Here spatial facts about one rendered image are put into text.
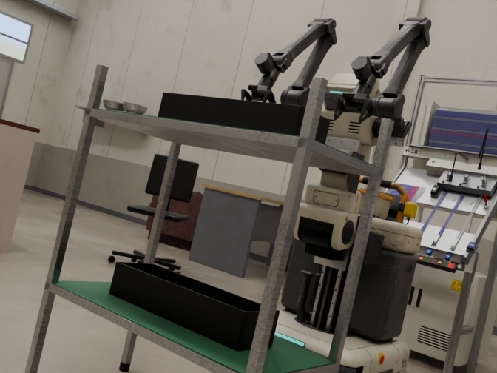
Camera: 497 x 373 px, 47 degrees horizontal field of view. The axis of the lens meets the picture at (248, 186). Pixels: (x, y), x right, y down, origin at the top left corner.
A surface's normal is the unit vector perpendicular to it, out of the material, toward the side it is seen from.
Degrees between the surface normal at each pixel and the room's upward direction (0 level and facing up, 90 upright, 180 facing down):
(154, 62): 90
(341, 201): 98
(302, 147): 90
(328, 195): 98
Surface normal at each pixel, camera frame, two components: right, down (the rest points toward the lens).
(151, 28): -0.59, -0.15
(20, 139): 0.76, 0.16
